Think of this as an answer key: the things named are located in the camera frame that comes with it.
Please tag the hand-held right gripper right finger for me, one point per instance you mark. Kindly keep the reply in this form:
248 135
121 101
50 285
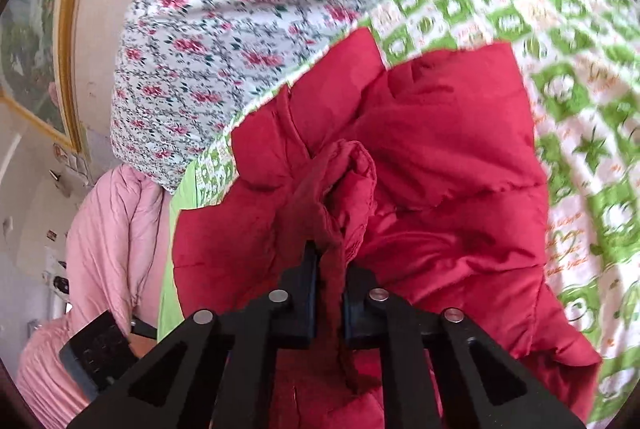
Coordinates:
356 304

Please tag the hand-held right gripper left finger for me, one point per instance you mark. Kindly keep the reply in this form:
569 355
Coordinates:
306 294

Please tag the red padded jacket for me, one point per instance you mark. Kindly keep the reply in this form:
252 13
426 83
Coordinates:
440 169

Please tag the light green sheet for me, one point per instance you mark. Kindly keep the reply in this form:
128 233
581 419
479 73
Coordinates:
167 299

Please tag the pink quilt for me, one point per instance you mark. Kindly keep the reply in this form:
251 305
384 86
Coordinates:
110 229

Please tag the floral quilt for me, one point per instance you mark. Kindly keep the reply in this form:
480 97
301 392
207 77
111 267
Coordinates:
225 34

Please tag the green patterned blanket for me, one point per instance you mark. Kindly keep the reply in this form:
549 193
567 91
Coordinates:
575 84

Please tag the framed wall picture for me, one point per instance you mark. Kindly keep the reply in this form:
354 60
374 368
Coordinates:
30 49

